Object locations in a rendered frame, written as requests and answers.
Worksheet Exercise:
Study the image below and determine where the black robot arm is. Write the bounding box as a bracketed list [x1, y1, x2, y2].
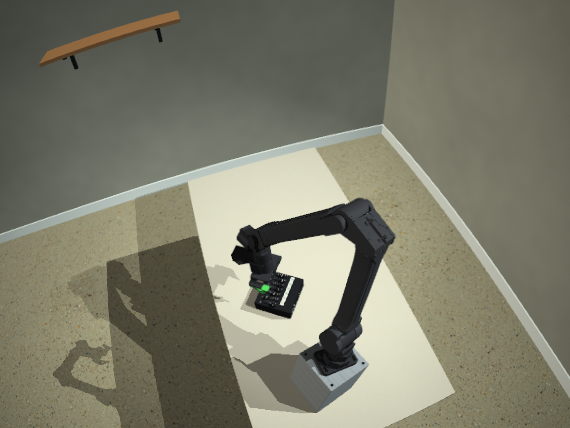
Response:
[231, 198, 395, 376]

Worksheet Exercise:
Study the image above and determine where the black lighting desk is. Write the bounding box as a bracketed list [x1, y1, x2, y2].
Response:
[254, 272, 304, 319]

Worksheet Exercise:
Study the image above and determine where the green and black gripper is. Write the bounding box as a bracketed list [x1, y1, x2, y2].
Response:
[249, 253, 282, 294]

